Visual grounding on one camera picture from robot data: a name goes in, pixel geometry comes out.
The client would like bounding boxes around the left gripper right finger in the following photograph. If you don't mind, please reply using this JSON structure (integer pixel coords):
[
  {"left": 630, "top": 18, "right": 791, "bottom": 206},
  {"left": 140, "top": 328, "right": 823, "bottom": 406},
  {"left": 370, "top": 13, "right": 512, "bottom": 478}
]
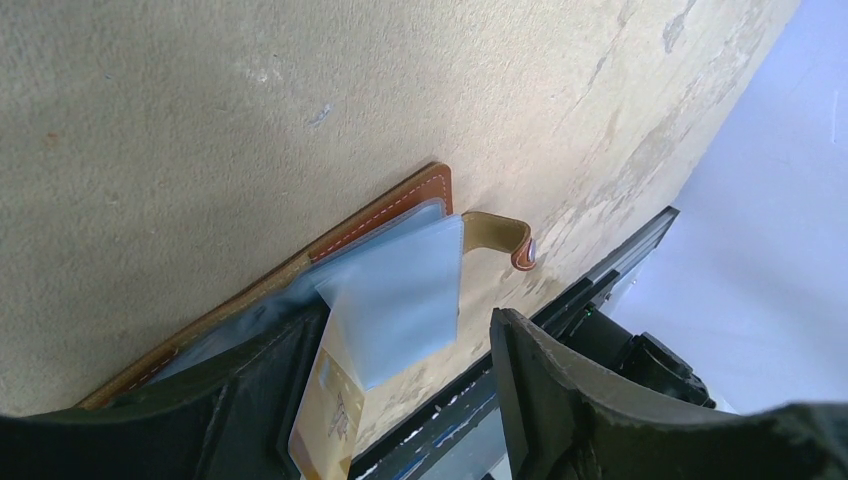
[{"left": 490, "top": 309, "right": 847, "bottom": 479}]

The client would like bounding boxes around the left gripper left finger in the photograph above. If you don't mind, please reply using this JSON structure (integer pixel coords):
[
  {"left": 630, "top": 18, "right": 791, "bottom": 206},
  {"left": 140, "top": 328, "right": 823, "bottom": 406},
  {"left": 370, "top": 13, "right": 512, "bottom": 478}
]
[{"left": 1, "top": 305, "right": 329, "bottom": 479}]

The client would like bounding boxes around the gold patterned credit card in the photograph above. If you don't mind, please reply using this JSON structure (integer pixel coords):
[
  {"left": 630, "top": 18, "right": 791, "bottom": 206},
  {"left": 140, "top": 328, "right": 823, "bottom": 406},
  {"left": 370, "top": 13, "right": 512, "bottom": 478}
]
[{"left": 288, "top": 319, "right": 365, "bottom": 480}]

